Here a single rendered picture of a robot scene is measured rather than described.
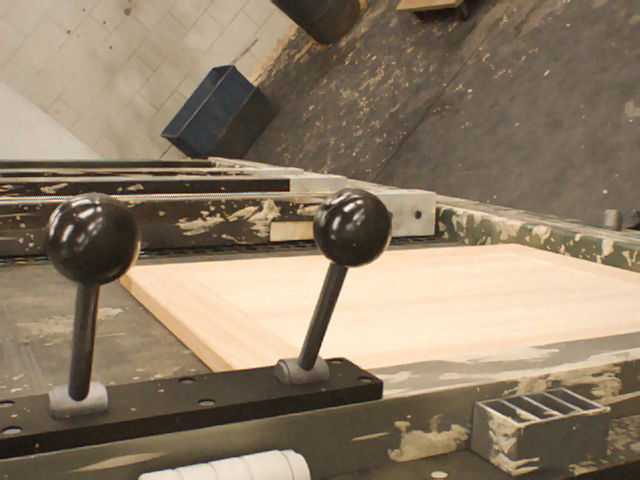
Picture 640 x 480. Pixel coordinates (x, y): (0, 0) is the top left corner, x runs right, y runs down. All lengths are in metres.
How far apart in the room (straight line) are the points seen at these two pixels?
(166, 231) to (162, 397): 0.71
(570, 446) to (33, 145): 4.12
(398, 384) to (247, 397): 0.10
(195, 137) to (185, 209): 3.85
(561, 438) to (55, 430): 0.27
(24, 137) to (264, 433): 4.09
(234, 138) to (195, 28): 1.27
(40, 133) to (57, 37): 1.52
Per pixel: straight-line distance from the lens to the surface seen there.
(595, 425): 0.48
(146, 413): 0.38
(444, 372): 0.48
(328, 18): 5.21
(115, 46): 5.90
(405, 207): 1.26
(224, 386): 0.42
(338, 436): 0.43
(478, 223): 1.21
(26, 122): 4.44
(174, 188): 1.42
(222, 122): 5.01
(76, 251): 0.31
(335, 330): 0.65
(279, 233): 1.16
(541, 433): 0.45
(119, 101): 5.91
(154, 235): 1.09
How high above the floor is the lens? 1.58
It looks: 26 degrees down
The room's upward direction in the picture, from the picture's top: 49 degrees counter-clockwise
